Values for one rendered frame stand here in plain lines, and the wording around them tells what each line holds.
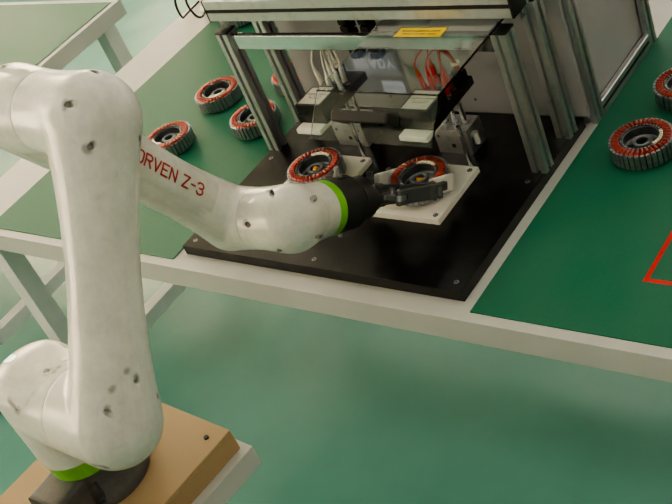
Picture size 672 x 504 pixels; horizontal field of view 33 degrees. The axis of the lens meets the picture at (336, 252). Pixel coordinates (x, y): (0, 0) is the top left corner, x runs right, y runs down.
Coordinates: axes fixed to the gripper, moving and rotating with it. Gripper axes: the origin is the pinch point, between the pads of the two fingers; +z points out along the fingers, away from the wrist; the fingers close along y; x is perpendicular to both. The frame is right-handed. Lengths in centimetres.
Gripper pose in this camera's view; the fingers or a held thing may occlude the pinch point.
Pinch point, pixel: (419, 180)
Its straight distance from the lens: 203.8
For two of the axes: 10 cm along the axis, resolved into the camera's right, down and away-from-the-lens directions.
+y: -7.8, -1.2, 6.2
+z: 6.3, -2.2, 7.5
